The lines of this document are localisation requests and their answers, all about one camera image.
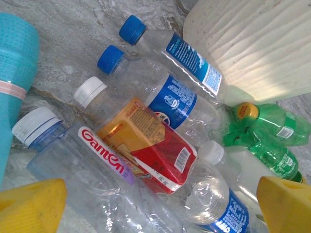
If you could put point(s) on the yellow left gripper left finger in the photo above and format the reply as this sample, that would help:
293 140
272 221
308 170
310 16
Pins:
31 208

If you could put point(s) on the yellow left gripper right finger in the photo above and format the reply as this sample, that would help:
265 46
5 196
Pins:
289 208

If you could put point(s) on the bluish Ganten bottle white cap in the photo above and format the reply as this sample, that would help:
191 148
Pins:
85 182

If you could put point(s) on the crushed green bottle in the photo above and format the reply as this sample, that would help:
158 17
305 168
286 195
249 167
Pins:
267 150

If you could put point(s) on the clear Pepsi bottle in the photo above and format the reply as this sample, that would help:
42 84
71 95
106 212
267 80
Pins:
206 194

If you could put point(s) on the frosted clear bottle white cap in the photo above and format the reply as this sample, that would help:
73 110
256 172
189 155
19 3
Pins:
211 151

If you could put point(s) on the bottle orange red label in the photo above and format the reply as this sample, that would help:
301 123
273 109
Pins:
150 145

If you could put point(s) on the teal flask with pink band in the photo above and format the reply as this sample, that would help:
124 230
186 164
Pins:
14 60

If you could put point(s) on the Pepsi bottle blue cap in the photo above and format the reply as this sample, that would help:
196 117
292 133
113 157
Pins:
175 102

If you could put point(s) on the cream ribbed waste bin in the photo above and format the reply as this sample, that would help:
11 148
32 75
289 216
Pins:
255 48

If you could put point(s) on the green bottle yellow cap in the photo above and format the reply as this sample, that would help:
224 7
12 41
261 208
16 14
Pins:
269 119

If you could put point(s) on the clear bottle light blue label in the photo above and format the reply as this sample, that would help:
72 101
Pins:
189 58

